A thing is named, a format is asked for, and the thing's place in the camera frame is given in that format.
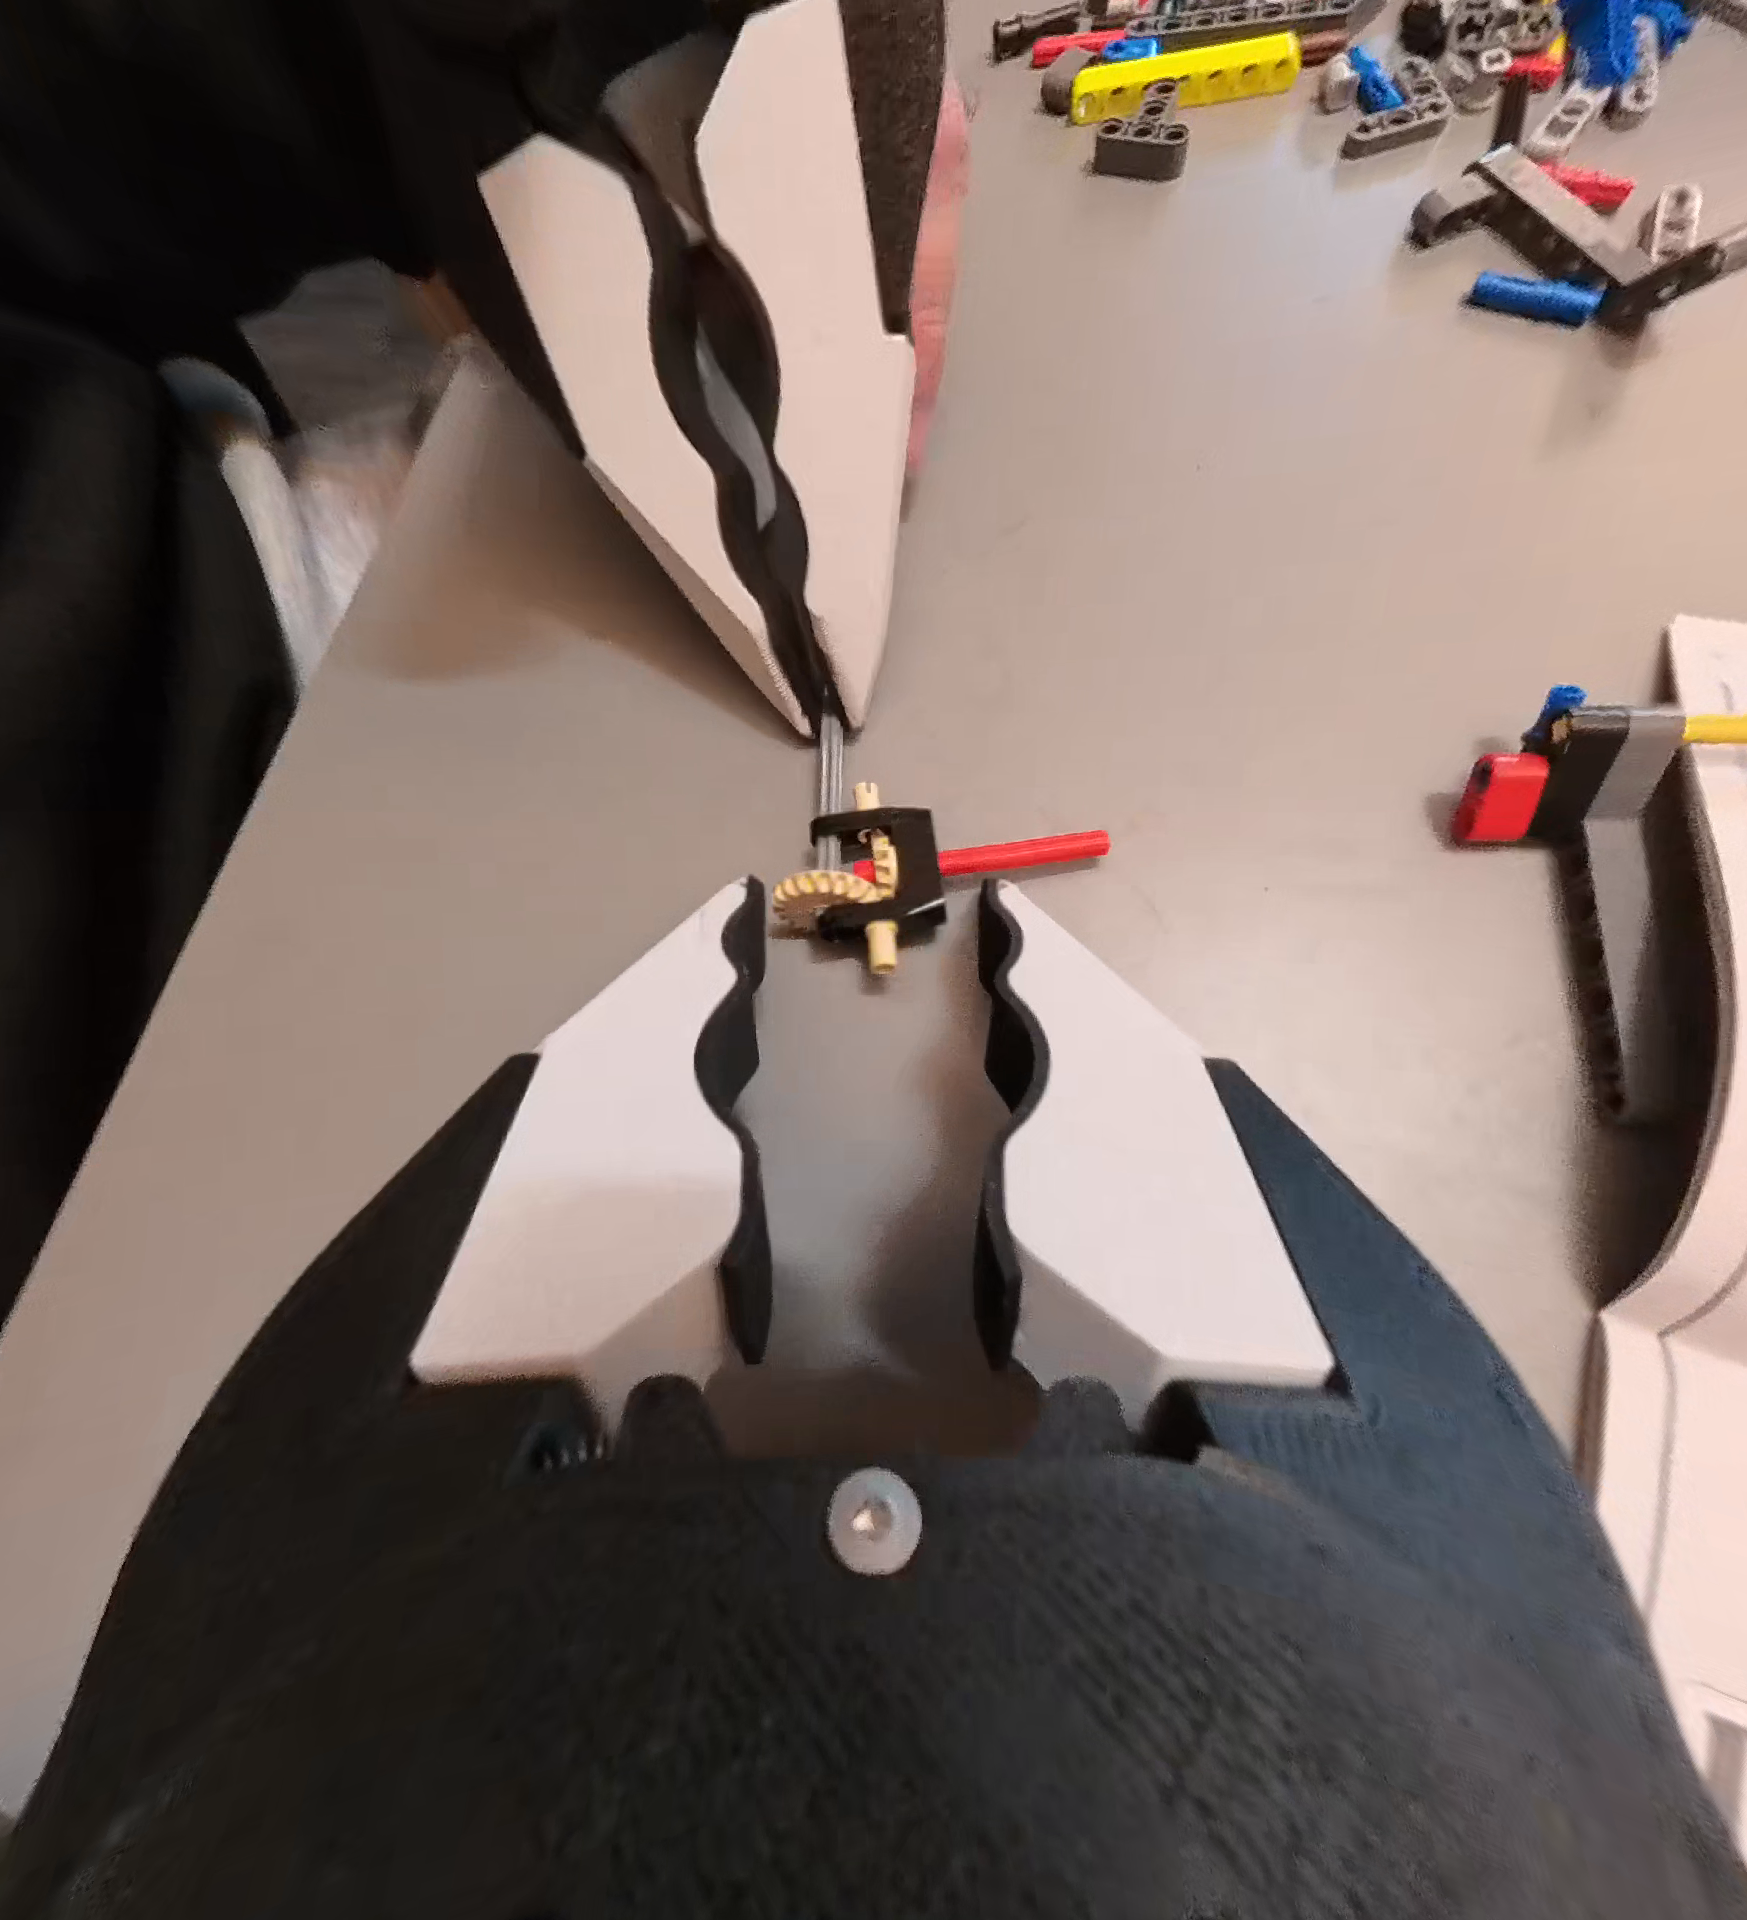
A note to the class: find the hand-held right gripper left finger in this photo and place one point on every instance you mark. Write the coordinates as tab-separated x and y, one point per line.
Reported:
587	1199

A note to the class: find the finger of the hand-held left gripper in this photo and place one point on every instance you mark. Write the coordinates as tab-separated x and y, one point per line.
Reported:
587	331
827	421

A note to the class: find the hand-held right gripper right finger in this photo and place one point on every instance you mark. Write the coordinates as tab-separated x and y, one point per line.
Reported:
1157	1199

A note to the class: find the grey lego axle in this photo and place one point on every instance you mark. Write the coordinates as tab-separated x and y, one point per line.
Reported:
827	766

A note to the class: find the black lego gear assembly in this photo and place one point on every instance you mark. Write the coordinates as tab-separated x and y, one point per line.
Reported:
903	839

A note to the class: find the person's left forearm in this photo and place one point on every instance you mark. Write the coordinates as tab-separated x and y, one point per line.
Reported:
214	119

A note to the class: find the pile of loose lego pieces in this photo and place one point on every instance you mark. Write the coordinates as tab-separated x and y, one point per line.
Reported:
1187	75

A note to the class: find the person's left hand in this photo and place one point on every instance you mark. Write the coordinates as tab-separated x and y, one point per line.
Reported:
931	406

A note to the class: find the person's grey fleece pants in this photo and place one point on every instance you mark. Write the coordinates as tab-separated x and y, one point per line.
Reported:
287	526

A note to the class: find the person's black jacket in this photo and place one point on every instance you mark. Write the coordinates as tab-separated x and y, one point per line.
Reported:
62	826

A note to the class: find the lego frame with yellow axle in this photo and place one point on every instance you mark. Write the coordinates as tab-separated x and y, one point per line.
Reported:
1593	766

